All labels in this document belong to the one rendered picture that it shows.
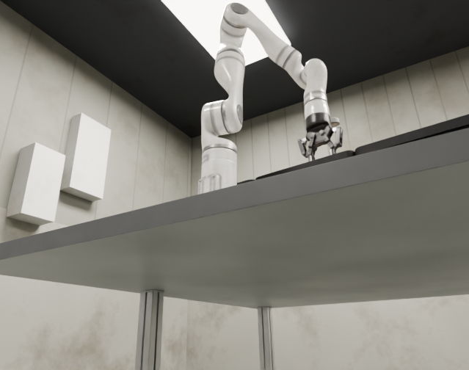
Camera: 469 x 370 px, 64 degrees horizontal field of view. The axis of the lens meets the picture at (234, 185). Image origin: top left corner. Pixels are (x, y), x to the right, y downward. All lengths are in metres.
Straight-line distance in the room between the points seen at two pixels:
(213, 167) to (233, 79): 0.28
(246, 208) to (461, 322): 2.72
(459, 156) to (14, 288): 2.58
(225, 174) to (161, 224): 0.34
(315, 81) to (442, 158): 0.78
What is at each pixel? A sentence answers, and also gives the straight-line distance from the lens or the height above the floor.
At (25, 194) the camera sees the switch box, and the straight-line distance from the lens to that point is 2.68.
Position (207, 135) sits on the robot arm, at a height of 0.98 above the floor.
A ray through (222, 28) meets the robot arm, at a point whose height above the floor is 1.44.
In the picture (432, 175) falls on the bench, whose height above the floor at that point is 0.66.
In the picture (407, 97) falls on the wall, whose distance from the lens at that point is 3.74.
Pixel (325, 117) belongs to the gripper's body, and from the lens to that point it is 1.15.
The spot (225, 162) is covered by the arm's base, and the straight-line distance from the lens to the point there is 0.93.
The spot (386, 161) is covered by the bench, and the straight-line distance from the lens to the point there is 0.49.
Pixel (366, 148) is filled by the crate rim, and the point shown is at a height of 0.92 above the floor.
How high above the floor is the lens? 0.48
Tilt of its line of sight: 23 degrees up
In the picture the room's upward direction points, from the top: 1 degrees counter-clockwise
